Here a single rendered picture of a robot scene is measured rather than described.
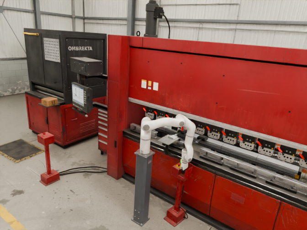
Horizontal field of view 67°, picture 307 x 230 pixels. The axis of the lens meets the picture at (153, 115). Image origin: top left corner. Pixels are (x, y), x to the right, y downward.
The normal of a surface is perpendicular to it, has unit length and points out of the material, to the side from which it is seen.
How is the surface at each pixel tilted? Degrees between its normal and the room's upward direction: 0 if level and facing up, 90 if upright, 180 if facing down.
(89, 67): 90
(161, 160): 90
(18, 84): 90
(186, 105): 90
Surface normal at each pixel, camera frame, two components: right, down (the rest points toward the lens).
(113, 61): -0.60, 0.22
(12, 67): 0.81, 0.24
